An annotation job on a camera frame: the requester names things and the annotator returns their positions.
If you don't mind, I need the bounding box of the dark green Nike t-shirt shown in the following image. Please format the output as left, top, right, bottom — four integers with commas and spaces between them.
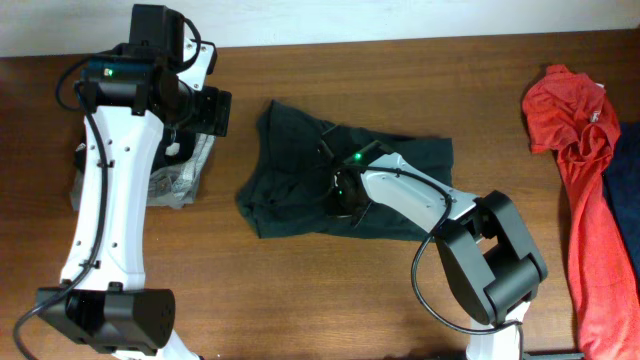
236, 101, 454, 241

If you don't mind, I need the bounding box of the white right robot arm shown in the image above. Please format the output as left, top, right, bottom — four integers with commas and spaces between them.
318, 128, 548, 359

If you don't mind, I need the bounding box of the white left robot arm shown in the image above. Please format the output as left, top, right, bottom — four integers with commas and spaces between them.
33, 4, 232, 359

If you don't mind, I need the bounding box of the black folded garment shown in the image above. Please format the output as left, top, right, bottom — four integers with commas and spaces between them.
74, 130, 196, 173

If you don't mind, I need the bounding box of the grey folded garment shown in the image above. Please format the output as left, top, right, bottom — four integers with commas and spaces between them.
69, 132, 217, 211

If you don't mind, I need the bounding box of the red shirt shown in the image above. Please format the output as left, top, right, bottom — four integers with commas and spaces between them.
522, 64, 639, 359

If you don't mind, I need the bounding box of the navy blue garment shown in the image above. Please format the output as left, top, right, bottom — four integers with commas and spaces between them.
602, 122, 640, 281

